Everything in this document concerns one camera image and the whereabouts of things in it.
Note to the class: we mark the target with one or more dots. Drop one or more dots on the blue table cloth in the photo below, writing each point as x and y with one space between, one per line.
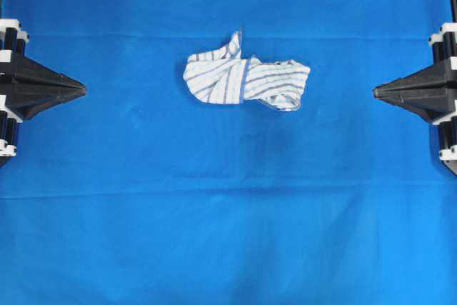
138 193

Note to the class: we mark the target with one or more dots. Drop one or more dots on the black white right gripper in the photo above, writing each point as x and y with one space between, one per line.
433 106

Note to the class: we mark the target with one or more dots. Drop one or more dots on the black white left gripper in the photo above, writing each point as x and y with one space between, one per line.
24 103

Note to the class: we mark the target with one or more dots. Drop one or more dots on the white blue-striped towel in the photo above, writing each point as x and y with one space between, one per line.
223 77

